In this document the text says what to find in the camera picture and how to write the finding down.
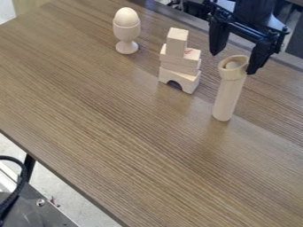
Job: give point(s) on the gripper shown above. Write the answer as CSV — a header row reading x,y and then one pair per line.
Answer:
x,y
252,28

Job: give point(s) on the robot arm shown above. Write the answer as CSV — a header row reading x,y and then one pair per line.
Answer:
x,y
254,7

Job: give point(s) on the flat wooden block red mark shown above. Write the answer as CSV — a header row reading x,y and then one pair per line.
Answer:
x,y
191,58

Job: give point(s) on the wooden cylinder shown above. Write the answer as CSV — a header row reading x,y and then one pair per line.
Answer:
x,y
227,97

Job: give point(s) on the plain flat wooden block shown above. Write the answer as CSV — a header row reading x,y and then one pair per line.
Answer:
x,y
181,68

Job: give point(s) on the wooden cube block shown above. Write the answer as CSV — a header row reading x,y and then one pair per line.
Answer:
x,y
176,41

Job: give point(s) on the wooden arch block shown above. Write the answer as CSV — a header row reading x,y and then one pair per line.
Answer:
x,y
185,80

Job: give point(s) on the wooden egg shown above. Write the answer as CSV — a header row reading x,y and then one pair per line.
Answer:
x,y
126,16

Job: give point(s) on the black table leg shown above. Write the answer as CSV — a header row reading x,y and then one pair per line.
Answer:
x,y
28,168

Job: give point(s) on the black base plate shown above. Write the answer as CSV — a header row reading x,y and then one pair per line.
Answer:
x,y
27,211

